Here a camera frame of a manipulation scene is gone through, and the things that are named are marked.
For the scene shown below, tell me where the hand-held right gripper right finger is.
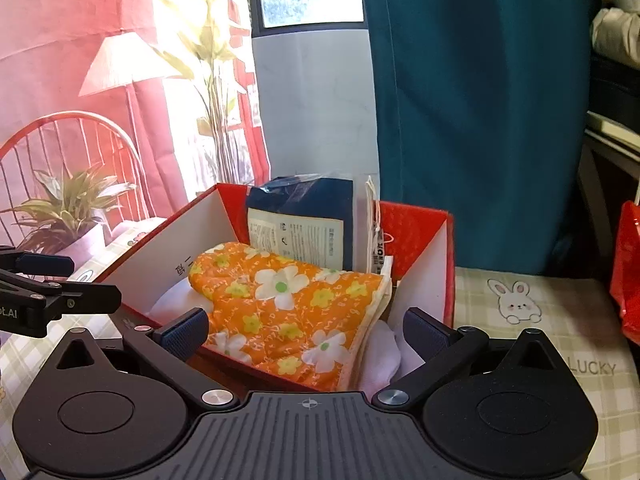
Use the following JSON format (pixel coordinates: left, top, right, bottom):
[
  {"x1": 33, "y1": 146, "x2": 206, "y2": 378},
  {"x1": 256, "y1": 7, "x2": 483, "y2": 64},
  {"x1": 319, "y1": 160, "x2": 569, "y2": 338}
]
[{"x1": 371, "y1": 307, "x2": 571, "y2": 411}]

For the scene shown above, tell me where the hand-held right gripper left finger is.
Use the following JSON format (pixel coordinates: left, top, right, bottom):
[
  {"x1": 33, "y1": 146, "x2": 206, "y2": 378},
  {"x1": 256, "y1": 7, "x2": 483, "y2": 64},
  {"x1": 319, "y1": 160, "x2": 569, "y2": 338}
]
[{"x1": 45, "y1": 307, "x2": 240, "y2": 411}]

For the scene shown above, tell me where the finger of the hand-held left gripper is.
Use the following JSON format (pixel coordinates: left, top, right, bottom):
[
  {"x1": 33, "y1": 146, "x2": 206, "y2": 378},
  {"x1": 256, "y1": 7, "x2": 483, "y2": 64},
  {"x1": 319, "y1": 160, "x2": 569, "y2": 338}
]
[
  {"x1": 0, "y1": 246, "x2": 76, "y2": 279},
  {"x1": 0, "y1": 269, "x2": 122, "y2": 320}
]

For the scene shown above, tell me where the white soft cloth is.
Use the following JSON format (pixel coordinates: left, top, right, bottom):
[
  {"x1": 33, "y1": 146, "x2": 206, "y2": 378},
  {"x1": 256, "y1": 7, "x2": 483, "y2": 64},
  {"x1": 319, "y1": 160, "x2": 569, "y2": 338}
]
[{"x1": 147, "y1": 280, "x2": 403, "y2": 392}]

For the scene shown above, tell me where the red strawberry print cardboard box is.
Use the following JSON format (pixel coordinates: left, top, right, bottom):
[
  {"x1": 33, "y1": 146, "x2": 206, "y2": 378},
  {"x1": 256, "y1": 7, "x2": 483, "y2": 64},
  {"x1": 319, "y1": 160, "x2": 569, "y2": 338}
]
[{"x1": 95, "y1": 182, "x2": 456, "y2": 393}]

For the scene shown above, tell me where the orange floral cloth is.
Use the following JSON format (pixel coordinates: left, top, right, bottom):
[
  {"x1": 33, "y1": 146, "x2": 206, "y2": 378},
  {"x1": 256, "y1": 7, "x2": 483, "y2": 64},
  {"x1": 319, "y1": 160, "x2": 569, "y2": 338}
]
[{"x1": 187, "y1": 241, "x2": 393, "y2": 392}]

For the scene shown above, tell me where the navy packaged cloth item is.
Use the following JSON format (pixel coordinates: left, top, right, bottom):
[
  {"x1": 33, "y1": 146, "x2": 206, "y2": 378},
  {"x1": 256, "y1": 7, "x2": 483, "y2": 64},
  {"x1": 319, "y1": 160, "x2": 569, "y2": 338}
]
[{"x1": 246, "y1": 174, "x2": 396, "y2": 281}]

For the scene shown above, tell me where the checked bunny print tablecloth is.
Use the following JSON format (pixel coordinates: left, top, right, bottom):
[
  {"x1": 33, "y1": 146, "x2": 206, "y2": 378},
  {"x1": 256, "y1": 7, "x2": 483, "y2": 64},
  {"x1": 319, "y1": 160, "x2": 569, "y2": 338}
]
[{"x1": 0, "y1": 217, "x2": 640, "y2": 480}]

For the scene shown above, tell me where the pink printed backdrop cloth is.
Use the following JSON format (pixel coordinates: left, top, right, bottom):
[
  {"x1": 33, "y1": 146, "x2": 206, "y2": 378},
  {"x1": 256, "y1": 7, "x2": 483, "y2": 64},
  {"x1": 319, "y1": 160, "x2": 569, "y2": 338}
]
[{"x1": 0, "y1": 0, "x2": 273, "y2": 311}]

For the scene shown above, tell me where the red plastic bag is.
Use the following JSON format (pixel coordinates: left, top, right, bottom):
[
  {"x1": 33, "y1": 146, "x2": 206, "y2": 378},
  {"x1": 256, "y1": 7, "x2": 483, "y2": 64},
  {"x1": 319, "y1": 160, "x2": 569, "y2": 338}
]
[{"x1": 609, "y1": 200, "x2": 640, "y2": 346}]

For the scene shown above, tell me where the dark dressing table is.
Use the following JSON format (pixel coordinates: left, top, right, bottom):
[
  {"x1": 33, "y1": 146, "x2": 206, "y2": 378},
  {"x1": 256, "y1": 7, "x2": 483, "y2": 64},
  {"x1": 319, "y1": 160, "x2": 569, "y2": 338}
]
[{"x1": 577, "y1": 130, "x2": 640, "y2": 271}]

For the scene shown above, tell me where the teal curtain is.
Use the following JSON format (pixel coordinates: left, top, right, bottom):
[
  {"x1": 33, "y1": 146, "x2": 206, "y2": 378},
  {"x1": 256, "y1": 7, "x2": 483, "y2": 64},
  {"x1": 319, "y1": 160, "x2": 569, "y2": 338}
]
[{"x1": 357, "y1": 0, "x2": 601, "y2": 276}]

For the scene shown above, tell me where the pale sticky note pad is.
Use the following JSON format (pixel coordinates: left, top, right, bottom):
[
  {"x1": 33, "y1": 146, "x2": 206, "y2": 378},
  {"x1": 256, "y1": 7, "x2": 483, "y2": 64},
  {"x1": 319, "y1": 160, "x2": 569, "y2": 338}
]
[{"x1": 585, "y1": 111, "x2": 640, "y2": 142}]

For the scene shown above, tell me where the black case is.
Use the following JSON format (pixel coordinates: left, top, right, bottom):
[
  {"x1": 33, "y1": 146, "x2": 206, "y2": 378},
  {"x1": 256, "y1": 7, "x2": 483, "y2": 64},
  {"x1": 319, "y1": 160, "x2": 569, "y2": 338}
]
[{"x1": 590, "y1": 55, "x2": 640, "y2": 136}]

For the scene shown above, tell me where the beige drawstring bag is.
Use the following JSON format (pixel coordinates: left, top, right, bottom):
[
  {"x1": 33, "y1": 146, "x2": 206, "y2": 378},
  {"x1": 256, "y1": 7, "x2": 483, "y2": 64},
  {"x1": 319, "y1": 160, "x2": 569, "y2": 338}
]
[{"x1": 590, "y1": 5, "x2": 640, "y2": 68}]

